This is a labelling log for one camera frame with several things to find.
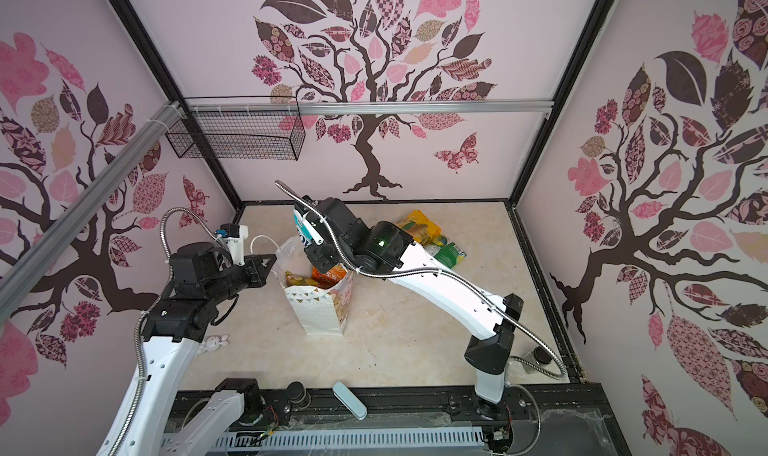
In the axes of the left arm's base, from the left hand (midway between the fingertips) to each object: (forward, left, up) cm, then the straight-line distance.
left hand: (276, 262), depth 71 cm
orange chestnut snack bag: (+4, -10, -15) cm, 19 cm away
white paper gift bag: (-8, -10, -10) cm, 16 cm away
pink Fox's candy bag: (+1, -2, -11) cm, 11 cm away
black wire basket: (+47, +21, +7) cm, 52 cm away
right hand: (+1, -11, +8) cm, 14 cm away
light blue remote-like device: (-26, -18, -23) cm, 39 cm away
